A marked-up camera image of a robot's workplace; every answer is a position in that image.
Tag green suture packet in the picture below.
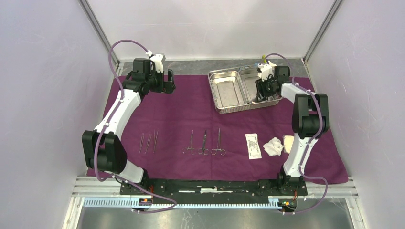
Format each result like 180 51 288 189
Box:
245 133 262 160

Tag white gauze packet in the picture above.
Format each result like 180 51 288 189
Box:
263 137 284 156

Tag white gauze pad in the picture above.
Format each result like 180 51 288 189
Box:
283 135 294 154

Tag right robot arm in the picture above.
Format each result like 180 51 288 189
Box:
255 63 329 195

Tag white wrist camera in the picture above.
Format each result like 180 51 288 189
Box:
257 62 277 82
146 50 165 73

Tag steel two-compartment tray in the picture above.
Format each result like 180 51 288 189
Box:
208 65 282 114

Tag aluminium frame post right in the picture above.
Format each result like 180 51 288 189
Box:
302 0 344 65

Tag steel forceps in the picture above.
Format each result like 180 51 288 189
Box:
153 129 159 153
145 134 152 154

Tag steel hemostat clamp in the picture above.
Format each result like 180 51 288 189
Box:
211 129 226 156

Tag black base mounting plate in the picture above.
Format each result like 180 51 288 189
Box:
119 178 308 205

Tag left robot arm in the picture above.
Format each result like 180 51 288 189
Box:
82 54 176 195

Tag aluminium frame rail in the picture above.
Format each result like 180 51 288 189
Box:
63 177 368 229
78 0 125 177

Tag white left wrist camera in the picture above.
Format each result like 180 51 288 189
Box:
146 50 165 73

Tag aluminium frame rail left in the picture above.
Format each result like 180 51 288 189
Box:
78 0 125 177

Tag maroon cloth wrap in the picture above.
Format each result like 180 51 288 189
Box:
86 74 349 185

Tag aluminium front frame rail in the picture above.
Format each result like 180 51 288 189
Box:
63 177 368 229

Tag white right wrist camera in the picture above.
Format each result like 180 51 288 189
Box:
257 62 277 82

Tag steel needle holder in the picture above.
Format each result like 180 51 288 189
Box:
182 130 196 155

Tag steel surgical scissors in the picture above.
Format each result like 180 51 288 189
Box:
198 130 209 155

